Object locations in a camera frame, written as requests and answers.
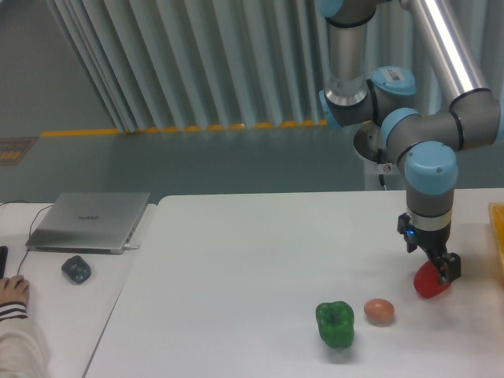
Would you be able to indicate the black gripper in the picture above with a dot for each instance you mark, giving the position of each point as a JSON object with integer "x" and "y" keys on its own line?
{"x": 447, "y": 266}

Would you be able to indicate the red pepper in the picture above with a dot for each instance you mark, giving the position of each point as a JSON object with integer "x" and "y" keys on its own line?
{"x": 426, "y": 281}

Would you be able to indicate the white sleeved forearm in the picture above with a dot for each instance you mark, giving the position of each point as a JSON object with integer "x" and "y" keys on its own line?
{"x": 21, "y": 353}

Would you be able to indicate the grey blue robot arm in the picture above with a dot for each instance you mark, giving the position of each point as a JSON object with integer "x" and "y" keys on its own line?
{"x": 422, "y": 148}

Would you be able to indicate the green bell pepper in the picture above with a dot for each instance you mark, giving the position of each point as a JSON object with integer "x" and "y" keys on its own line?
{"x": 335, "y": 322}

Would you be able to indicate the person's hand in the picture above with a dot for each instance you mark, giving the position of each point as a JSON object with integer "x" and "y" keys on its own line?
{"x": 14, "y": 290}

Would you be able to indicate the brown egg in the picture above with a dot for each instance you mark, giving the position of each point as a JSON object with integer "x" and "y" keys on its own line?
{"x": 379, "y": 311}

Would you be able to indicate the white laptop plug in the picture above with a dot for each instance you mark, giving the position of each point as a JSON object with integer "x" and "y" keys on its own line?
{"x": 131, "y": 247}

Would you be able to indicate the silver laptop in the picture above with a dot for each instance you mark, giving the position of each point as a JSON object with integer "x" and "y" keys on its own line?
{"x": 96, "y": 223}

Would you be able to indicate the black phone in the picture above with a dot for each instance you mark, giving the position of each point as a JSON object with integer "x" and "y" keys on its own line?
{"x": 3, "y": 259}

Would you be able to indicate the round robot base plate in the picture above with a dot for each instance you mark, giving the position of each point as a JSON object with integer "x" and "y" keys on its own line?
{"x": 369, "y": 144}

